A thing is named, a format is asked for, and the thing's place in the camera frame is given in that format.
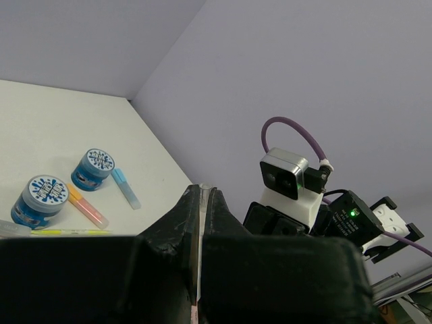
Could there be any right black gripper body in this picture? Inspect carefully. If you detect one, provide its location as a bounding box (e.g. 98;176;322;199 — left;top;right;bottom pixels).
243;202;310;236

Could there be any blue jar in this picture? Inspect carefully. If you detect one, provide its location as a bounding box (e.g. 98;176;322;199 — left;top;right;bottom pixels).
11;175;70;230
71;148;115;192

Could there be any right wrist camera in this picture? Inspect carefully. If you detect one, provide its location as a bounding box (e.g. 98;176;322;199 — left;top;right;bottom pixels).
259;148;333;230

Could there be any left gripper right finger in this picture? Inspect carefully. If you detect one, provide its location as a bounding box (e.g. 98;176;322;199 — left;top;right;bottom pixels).
198;189;378;323

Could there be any orange-capped pink highlighter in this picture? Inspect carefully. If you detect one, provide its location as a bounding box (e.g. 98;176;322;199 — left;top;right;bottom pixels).
66;184;109;230

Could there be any blue jar left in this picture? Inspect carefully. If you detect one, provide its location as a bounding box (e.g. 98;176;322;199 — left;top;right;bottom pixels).
11;175;70;230

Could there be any blue jar right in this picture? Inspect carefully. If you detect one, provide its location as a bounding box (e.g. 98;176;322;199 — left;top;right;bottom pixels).
71;148;115;192

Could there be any blue highlighter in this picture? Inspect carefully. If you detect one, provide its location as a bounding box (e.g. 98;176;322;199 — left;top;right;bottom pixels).
111;168;141;210

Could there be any yellow thin pen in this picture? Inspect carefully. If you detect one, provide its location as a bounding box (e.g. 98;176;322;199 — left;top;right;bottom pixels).
30;229;112;236

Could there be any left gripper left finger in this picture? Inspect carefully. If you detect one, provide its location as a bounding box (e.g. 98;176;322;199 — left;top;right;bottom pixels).
1;185;200;323

